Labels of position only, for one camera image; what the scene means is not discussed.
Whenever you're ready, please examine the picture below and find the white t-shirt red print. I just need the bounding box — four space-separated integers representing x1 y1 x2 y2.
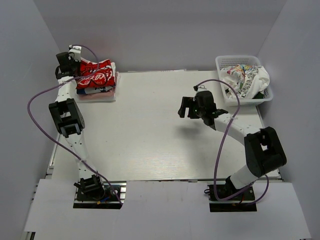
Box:
76 58 116 90

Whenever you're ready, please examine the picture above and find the folded blue t-shirt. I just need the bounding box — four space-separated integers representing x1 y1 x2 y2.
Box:
76 86 114 95

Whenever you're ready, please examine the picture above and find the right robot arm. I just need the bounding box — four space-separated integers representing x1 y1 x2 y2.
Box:
178 90 287 201

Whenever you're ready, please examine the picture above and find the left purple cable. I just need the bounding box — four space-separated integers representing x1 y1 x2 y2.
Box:
26 44 125 206

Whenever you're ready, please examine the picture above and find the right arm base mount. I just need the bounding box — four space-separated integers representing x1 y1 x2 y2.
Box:
203 184 257 213

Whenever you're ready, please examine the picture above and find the white cartoon print t-shirt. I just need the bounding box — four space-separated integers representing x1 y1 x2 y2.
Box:
220 64 270 100

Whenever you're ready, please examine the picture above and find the white plastic basket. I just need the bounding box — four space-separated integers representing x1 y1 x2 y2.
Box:
215 55 273 106

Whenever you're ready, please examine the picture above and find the folded pink t-shirt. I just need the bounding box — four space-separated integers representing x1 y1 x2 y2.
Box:
76 71 120 101

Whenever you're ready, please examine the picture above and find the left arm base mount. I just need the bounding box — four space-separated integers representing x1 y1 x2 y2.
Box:
73 176 127 210

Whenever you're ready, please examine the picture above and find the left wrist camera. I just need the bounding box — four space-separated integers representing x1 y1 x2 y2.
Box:
68 45 82 62

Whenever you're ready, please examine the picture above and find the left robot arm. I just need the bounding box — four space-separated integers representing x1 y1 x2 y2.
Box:
48 47 106 200

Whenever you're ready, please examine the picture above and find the dark green t-shirt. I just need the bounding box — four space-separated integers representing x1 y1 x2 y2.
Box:
253 92 264 100

